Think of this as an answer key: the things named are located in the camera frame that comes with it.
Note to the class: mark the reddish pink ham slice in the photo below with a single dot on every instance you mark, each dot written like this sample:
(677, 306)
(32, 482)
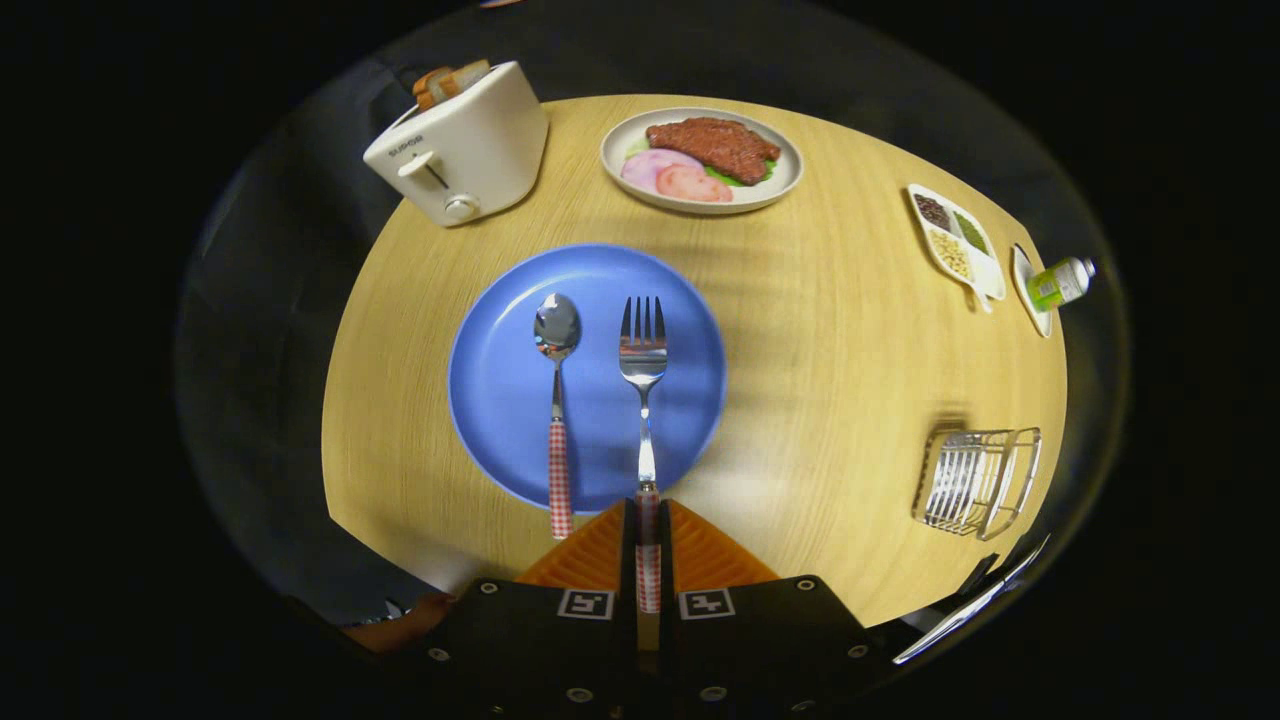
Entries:
(695, 185)

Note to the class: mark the white square coaster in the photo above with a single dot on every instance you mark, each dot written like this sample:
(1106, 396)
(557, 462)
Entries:
(1025, 290)

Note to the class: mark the white toaster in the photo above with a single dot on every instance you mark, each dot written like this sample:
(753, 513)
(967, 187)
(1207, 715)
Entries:
(480, 140)

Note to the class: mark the dark brown beans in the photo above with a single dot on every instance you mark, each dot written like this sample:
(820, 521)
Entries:
(932, 210)

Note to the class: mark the round beige plate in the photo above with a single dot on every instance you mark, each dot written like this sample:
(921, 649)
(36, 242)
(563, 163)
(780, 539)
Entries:
(782, 185)

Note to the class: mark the pale pink ham slice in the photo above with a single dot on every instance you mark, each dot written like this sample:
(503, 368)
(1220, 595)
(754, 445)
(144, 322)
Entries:
(645, 165)

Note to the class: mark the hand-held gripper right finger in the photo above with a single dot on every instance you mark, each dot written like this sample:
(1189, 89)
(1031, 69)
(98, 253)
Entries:
(667, 570)

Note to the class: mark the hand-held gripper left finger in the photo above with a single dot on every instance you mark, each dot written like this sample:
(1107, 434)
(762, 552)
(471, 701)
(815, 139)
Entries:
(629, 560)

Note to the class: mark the brown meat steak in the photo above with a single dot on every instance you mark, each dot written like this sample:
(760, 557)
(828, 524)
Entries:
(715, 145)

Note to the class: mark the green beans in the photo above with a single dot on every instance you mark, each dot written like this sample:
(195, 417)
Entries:
(970, 232)

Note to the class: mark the white divided tray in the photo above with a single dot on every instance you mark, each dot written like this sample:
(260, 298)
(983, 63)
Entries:
(985, 272)

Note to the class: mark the brown toast slice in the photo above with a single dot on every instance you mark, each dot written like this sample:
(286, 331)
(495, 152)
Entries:
(430, 90)
(468, 76)

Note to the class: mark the silver green bottle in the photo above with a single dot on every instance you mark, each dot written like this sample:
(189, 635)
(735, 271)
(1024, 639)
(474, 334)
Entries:
(1055, 283)

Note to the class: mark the green lettuce leaf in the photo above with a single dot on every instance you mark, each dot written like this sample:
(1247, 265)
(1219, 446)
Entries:
(737, 180)

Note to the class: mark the blue plate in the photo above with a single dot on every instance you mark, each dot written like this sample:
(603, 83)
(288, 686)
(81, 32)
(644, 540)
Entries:
(600, 280)

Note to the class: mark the yellow beans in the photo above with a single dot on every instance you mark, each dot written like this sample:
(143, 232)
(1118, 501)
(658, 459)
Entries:
(950, 255)

